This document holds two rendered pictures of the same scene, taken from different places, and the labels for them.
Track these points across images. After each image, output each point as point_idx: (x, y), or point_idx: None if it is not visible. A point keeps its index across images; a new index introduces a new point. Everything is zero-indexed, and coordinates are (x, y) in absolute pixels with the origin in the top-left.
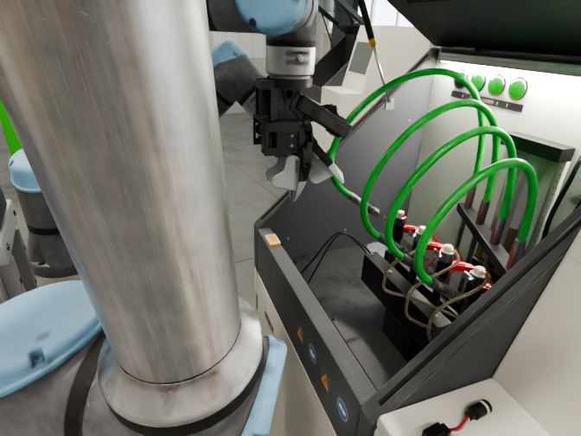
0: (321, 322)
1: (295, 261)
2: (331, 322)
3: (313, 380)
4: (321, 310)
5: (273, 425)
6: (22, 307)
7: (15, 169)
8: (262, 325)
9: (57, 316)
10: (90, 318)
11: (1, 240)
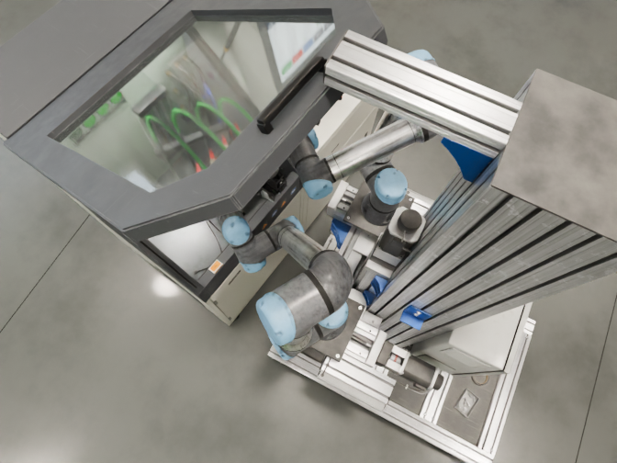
0: (269, 205)
1: (196, 270)
2: (265, 201)
3: (276, 216)
4: (262, 208)
5: (251, 286)
6: (392, 187)
7: (347, 306)
8: (226, 293)
9: (389, 176)
10: (386, 169)
11: (381, 232)
